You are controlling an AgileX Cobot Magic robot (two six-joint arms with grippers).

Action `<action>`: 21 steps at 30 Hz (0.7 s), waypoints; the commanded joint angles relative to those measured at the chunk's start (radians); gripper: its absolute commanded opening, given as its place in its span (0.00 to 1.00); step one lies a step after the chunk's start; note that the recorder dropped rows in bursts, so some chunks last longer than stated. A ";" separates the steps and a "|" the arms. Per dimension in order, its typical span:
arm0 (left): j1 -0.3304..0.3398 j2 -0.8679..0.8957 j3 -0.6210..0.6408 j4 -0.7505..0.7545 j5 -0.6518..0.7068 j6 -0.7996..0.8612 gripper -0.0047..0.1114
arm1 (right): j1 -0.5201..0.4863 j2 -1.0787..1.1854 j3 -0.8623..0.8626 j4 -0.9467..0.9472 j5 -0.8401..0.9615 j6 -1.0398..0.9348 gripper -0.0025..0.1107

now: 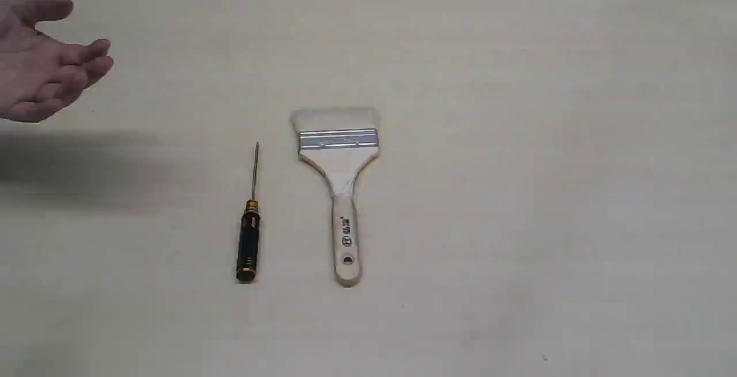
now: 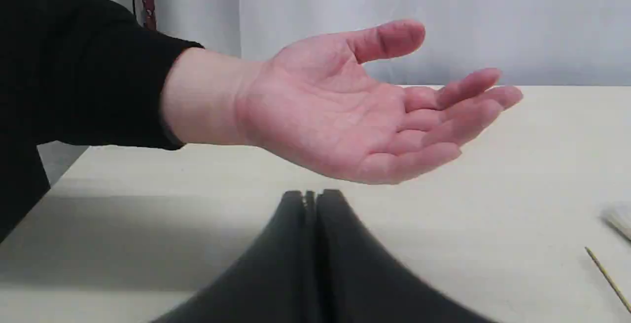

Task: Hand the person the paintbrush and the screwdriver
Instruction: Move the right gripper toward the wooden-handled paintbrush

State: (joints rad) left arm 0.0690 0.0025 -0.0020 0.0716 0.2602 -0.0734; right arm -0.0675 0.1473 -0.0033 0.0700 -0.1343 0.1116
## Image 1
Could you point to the person's bare hand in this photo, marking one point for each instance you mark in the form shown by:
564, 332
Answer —
40, 75

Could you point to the black orange precision screwdriver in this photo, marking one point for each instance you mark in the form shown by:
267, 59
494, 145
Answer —
249, 236

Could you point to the wide wooden paint brush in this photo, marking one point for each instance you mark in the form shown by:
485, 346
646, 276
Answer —
339, 143

